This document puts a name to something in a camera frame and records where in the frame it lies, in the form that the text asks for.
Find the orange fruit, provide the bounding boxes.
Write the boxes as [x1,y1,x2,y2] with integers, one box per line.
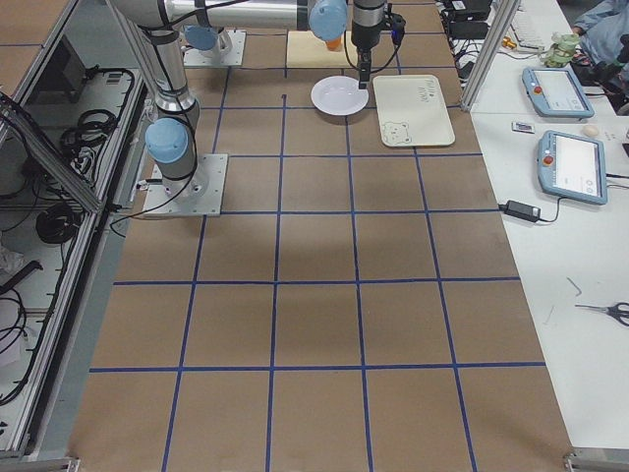
[325,36,343,51]

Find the cream bear tray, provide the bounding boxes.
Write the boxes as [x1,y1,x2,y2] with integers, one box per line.
[372,75,455,148]

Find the near teach pendant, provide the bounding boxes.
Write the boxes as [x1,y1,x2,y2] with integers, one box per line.
[537,131,608,206]

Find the black coiled cable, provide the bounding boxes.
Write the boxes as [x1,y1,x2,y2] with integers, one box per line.
[34,201,76,247]

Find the black allen key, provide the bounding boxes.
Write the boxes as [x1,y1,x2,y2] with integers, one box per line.
[566,277,583,297]

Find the white round plate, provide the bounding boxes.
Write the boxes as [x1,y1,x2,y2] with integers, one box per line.
[311,76,369,116]

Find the aluminium frame cabinet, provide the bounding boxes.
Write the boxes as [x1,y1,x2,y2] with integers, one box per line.
[1,1,152,464]

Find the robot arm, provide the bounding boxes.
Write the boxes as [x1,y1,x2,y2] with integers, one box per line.
[158,1,406,89]
[111,1,203,202]

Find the small white card box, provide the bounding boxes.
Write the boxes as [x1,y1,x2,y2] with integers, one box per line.
[511,121,536,134]

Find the small egg shaped object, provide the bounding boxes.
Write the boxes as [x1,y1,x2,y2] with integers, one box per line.
[582,125,600,138]

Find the teach pendant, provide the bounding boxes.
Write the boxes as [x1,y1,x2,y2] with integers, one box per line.
[522,67,595,119]
[537,131,608,206]

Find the green white tape stack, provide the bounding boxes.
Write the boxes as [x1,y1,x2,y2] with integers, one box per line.
[543,32,580,68]

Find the far teach pendant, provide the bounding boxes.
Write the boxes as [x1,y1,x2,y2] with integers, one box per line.
[522,67,595,119]

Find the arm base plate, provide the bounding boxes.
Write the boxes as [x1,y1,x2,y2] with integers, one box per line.
[184,29,246,69]
[143,153,228,219]

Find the aluminium frame post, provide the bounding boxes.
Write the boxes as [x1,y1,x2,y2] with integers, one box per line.
[460,0,521,111]

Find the white keyboard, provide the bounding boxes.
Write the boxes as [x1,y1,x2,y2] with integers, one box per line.
[510,4,544,53]

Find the black scissors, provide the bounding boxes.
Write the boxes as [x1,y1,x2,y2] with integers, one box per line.
[576,302,629,326]

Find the bamboo cutting board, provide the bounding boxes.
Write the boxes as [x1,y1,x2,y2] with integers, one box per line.
[286,31,357,69]

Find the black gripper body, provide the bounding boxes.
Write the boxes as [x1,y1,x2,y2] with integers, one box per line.
[351,13,406,52]

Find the black power adapter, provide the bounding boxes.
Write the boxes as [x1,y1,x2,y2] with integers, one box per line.
[498,200,541,223]

